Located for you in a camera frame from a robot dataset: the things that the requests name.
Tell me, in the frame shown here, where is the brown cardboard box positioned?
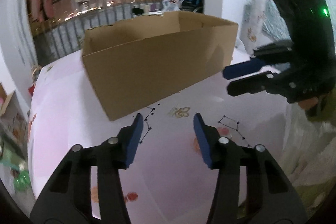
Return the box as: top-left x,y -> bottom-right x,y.
82,11 -> 238,121

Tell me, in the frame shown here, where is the person's right hand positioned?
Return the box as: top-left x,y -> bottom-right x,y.
298,97 -> 318,110

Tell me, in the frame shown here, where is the metal balcony railing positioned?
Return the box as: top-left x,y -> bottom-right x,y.
30,0 -> 163,65

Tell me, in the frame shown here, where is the wheelchair with blue bag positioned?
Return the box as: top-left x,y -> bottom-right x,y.
179,0 -> 203,14

